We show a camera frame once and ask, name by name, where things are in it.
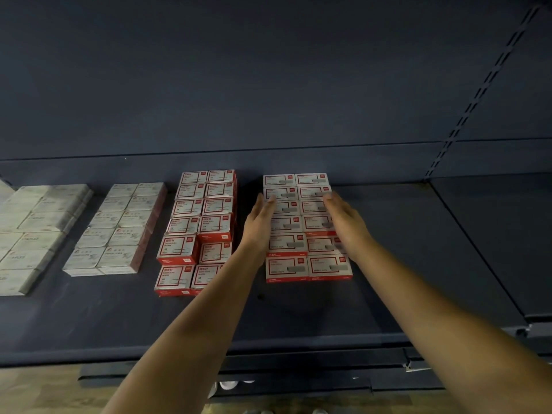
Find person's right forearm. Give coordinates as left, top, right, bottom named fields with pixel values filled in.
left=354, top=241, right=552, bottom=414

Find person's right hand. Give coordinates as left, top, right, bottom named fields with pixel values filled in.
left=321, top=190, right=376, bottom=259

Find dark metal shelf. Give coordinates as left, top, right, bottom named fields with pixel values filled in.
left=0, top=0, right=552, bottom=393

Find person's left hand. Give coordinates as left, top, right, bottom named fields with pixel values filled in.
left=239, top=192, right=279, bottom=259

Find person's left forearm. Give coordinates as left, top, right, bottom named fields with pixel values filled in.
left=102, top=246, right=264, bottom=414

